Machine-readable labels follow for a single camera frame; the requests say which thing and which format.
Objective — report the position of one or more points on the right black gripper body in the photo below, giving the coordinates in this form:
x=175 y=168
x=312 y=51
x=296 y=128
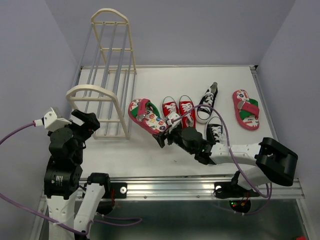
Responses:
x=175 y=135

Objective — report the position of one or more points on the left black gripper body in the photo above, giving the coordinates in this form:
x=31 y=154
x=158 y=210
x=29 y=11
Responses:
x=90 y=125

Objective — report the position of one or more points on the pink sandal with green strap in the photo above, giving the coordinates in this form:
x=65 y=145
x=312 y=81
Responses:
x=146 y=115

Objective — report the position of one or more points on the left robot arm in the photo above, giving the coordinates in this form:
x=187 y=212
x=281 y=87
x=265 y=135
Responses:
x=63 y=173

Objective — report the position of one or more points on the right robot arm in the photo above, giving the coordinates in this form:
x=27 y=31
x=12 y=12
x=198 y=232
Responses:
x=269 y=160

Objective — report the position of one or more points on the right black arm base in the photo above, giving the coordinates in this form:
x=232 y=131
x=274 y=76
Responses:
x=239 y=197

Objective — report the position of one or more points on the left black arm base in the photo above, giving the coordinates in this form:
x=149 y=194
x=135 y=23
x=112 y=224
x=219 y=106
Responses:
x=118 y=190

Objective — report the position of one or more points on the cream shoe shelf with metal rods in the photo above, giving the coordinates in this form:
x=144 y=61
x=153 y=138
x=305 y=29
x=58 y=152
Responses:
x=106 y=74

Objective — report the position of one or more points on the red canvas sneaker left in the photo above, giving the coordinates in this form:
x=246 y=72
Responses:
x=169 y=105

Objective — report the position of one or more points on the red canvas sneaker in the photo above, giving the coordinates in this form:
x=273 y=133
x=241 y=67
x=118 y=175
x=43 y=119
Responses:
x=169 y=105
x=185 y=105

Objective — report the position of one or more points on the red canvas sneaker right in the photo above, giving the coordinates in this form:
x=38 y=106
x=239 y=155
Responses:
x=185 y=105

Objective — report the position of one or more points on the black canvas sneaker upper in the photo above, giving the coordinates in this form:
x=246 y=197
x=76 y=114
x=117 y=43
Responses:
x=204 y=111

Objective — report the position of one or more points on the black canvas sneaker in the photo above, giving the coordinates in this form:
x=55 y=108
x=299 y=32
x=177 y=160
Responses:
x=214 y=130
x=204 y=111

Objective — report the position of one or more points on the black canvas sneaker lower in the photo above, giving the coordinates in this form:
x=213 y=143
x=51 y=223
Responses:
x=214 y=130

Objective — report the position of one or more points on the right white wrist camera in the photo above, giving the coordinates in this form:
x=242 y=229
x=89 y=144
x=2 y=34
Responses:
x=173 y=118

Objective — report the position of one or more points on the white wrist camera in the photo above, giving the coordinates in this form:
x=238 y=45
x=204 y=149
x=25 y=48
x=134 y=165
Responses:
x=52 y=120
x=173 y=118

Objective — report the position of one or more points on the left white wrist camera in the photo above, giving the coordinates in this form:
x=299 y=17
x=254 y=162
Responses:
x=52 y=120

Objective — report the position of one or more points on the aluminium mounting rail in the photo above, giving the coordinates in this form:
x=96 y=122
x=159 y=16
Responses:
x=190 y=188

